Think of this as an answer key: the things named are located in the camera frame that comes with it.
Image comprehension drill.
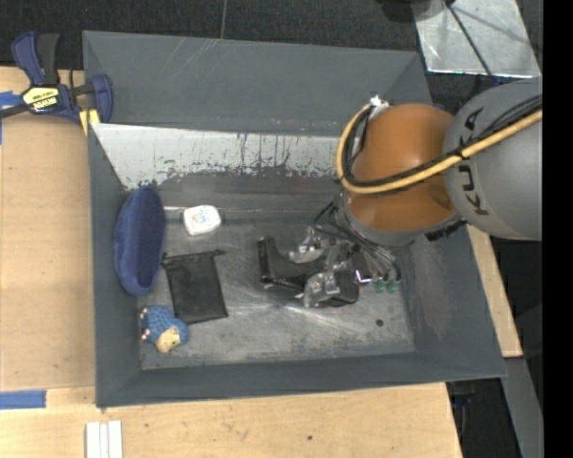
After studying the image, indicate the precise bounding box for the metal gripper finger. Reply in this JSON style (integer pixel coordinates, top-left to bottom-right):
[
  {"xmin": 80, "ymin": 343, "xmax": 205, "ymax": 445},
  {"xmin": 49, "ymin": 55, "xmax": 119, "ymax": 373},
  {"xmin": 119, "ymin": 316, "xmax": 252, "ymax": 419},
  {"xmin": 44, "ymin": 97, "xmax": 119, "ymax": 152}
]
[
  {"xmin": 302, "ymin": 267, "xmax": 341, "ymax": 309},
  {"xmin": 287, "ymin": 226, "xmax": 329, "ymax": 264}
]

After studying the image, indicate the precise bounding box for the black curved plastic holder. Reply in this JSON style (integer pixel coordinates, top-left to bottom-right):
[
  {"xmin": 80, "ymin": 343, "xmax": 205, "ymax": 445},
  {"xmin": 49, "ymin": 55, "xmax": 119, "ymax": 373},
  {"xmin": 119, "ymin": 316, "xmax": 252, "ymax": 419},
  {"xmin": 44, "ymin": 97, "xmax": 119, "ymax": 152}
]
[{"xmin": 256, "ymin": 235, "xmax": 335, "ymax": 304}]

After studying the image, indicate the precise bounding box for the black mesh pouch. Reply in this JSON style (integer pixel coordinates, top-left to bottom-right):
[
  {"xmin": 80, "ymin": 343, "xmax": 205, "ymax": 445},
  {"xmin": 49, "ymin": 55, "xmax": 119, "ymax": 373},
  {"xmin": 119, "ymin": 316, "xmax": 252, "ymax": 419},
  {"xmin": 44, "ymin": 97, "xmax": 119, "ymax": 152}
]
[{"xmin": 160, "ymin": 249, "xmax": 230, "ymax": 325}]

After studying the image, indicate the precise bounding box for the blue toy hedgehog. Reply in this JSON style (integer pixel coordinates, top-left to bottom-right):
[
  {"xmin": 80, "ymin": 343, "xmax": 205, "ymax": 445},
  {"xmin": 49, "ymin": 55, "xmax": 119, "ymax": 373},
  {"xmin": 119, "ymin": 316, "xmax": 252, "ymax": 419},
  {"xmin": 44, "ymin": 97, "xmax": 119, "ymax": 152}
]
[{"xmin": 138, "ymin": 304, "xmax": 190, "ymax": 354}]

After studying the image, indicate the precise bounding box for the blue oval cushion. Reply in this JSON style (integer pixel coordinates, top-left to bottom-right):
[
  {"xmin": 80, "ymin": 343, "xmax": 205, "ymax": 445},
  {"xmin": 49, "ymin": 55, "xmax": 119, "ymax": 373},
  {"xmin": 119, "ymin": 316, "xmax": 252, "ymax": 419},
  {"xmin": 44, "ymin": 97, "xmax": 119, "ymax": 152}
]
[{"xmin": 113, "ymin": 186, "xmax": 168, "ymax": 298}]

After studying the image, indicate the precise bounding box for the grey metal bin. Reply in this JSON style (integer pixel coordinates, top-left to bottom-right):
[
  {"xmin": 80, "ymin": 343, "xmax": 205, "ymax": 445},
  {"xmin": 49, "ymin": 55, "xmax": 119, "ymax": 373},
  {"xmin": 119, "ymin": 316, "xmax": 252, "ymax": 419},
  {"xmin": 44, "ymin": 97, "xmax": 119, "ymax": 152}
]
[{"xmin": 80, "ymin": 30, "xmax": 509, "ymax": 408}]

